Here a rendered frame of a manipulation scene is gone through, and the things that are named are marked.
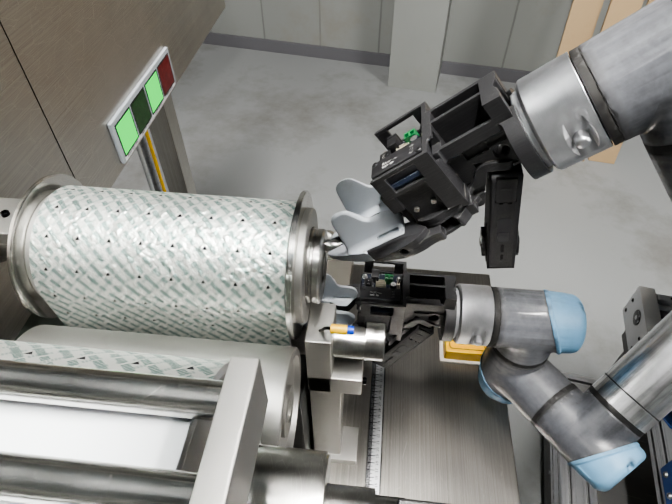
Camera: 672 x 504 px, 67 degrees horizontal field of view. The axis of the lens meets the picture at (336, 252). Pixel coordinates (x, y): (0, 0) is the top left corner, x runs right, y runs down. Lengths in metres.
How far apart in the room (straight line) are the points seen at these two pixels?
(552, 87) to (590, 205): 2.36
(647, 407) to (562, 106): 0.42
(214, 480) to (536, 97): 0.31
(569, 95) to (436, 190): 0.11
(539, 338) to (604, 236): 1.97
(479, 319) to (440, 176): 0.27
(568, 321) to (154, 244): 0.46
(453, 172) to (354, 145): 2.43
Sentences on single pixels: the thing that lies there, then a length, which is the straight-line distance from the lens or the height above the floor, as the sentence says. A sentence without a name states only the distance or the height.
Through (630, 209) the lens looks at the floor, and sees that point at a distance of 2.81.
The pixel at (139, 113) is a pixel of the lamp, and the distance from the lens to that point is 0.90.
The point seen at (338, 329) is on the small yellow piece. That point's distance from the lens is 0.48.
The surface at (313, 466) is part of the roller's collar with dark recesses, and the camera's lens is 0.28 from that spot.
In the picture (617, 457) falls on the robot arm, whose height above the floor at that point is 1.05.
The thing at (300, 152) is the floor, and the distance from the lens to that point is 2.79.
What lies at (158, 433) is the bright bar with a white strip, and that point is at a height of 1.44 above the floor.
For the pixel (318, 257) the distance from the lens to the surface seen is 0.47.
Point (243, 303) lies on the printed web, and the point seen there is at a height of 1.26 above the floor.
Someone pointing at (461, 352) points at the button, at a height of 0.92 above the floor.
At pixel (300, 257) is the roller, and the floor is 1.30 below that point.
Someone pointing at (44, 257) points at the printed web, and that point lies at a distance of 0.53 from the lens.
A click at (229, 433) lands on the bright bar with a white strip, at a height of 1.46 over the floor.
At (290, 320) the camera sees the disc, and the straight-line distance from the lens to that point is 0.46.
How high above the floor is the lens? 1.63
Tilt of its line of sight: 47 degrees down
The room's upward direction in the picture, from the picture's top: straight up
